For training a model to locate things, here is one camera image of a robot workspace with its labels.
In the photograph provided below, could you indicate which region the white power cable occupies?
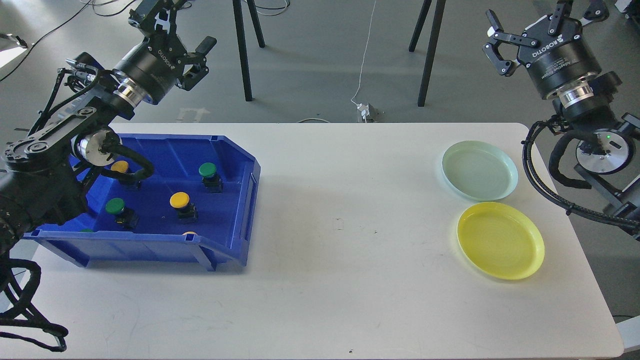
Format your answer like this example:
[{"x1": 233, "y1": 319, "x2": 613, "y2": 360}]
[{"x1": 350, "y1": 0, "x2": 377, "y2": 107}]

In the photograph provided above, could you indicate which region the light green plastic plate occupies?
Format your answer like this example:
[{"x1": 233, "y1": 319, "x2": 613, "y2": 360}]
[{"x1": 440, "y1": 140, "x2": 519, "y2": 202}]

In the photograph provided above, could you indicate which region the green push button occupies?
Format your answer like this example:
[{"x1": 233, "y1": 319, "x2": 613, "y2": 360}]
[
  {"x1": 103, "y1": 197, "x2": 139, "y2": 230},
  {"x1": 198, "y1": 162, "x2": 224, "y2": 194}
]

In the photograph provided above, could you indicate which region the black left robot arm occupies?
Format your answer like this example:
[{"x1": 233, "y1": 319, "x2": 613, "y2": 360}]
[{"x1": 0, "y1": 0, "x2": 217, "y2": 353}]

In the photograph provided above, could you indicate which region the yellow push button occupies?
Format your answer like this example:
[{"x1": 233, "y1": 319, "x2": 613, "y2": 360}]
[
  {"x1": 109, "y1": 160, "x2": 142, "y2": 191},
  {"x1": 169, "y1": 191, "x2": 198, "y2": 224}
]

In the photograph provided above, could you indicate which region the black tripod leg left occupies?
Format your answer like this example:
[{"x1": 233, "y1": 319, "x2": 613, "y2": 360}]
[{"x1": 231, "y1": 0, "x2": 266, "y2": 102}]

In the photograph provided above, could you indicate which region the black floor cable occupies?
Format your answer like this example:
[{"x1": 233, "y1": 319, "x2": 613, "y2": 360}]
[{"x1": 0, "y1": 0, "x2": 138, "y2": 83}]

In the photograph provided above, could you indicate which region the black tripod leg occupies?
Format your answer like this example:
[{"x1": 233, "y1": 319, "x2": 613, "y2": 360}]
[
  {"x1": 408, "y1": 0, "x2": 446, "y2": 107},
  {"x1": 231, "y1": 0, "x2": 266, "y2": 102}
]

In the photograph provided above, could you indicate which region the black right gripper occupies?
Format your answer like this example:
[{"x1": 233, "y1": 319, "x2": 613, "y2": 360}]
[{"x1": 482, "y1": 0, "x2": 610, "y2": 100}]

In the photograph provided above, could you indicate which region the black tripod leg right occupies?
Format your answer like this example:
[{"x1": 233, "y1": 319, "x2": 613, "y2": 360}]
[{"x1": 408, "y1": 0, "x2": 446, "y2": 107}]

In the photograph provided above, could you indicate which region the white power adapter plug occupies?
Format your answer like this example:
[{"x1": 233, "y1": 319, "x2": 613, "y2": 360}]
[{"x1": 356, "y1": 103, "x2": 382, "y2": 123}]

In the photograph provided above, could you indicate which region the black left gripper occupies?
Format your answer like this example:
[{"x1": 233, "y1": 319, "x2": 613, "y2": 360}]
[{"x1": 114, "y1": 0, "x2": 218, "y2": 105}]

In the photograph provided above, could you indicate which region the yellow plastic plate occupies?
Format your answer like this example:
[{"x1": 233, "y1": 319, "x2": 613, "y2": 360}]
[{"x1": 455, "y1": 202, "x2": 546, "y2": 281}]

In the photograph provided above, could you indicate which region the blue plastic storage bin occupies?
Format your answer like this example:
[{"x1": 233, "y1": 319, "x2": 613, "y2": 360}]
[{"x1": 23, "y1": 133, "x2": 261, "y2": 271}]

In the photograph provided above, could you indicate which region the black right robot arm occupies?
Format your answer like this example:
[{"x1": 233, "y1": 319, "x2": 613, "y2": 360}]
[{"x1": 483, "y1": 0, "x2": 639, "y2": 239}]

